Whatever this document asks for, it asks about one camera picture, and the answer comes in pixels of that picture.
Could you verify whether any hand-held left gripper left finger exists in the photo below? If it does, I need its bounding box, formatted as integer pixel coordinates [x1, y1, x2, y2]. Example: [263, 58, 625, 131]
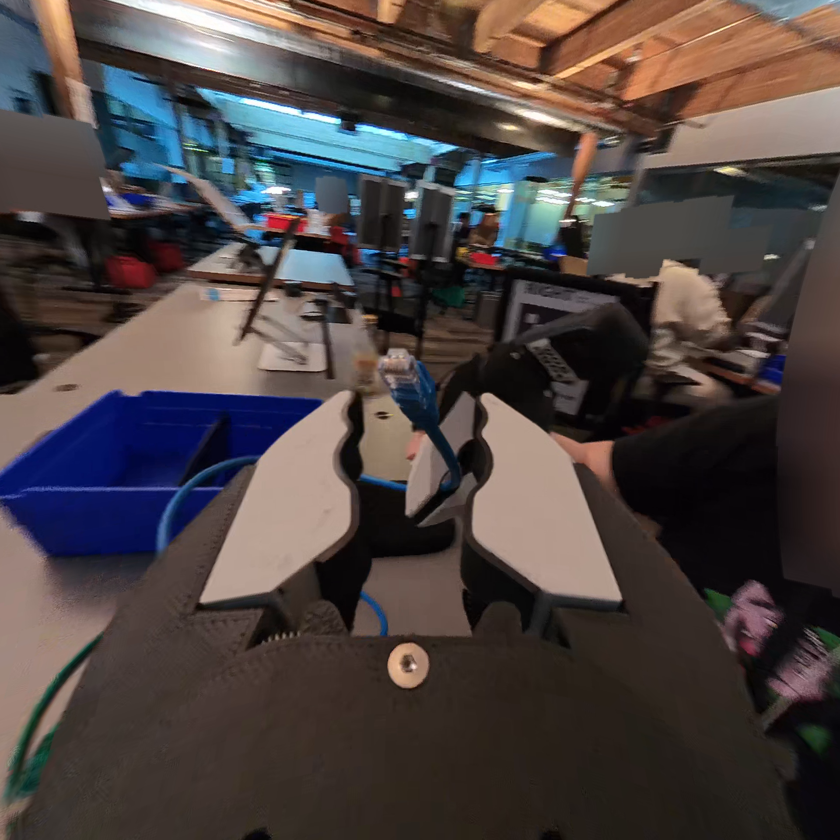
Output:
[198, 390, 375, 636]

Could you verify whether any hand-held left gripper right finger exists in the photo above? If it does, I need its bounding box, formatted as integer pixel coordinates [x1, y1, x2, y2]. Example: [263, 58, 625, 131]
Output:
[459, 392, 623, 641]

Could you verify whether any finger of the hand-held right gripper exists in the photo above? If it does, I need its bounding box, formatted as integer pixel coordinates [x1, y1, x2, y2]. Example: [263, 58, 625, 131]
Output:
[405, 436, 475, 527]
[440, 392, 480, 455]

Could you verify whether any blue ethernet cable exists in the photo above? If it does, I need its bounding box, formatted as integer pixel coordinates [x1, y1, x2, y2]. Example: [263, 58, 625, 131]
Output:
[156, 350, 463, 636]

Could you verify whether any blue plastic bin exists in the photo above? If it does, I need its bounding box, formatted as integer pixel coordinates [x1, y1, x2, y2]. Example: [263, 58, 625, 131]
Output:
[0, 390, 326, 557]

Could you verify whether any green ethernet cable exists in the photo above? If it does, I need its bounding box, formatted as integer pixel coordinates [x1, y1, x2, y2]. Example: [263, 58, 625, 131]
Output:
[3, 633, 102, 805]

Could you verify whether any person's right forearm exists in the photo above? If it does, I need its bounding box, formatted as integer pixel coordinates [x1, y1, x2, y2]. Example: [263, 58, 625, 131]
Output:
[610, 394, 782, 592]

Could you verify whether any person's right hand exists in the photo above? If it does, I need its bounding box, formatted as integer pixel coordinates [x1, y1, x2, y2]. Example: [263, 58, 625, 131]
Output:
[554, 436, 616, 490]

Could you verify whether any framed black white marker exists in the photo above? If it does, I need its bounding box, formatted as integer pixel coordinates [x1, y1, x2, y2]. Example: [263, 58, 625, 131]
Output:
[500, 268, 624, 421]

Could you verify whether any glass bottle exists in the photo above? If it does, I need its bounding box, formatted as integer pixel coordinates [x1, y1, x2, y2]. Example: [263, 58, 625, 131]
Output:
[353, 351, 385, 396]

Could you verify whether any dark bin divider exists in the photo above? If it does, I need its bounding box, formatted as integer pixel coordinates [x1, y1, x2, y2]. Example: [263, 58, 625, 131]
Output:
[178, 415, 231, 488]

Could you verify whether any grey panel on stand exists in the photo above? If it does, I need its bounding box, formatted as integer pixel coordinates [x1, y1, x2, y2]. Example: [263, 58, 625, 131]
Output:
[357, 174, 409, 253]
[410, 182, 457, 263]

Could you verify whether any black board on white stand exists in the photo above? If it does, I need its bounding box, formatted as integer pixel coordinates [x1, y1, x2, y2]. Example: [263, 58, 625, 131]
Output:
[233, 220, 329, 374]

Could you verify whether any person's patterned garment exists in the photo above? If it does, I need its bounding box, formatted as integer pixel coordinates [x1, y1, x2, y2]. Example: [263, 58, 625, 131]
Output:
[705, 581, 840, 762]

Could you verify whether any black handled tool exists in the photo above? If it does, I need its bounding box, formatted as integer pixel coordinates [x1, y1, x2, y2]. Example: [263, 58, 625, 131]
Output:
[318, 298, 342, 380]

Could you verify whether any wooden support post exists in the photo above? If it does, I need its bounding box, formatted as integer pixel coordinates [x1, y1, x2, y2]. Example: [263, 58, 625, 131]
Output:
[29, 0, 96, 126]

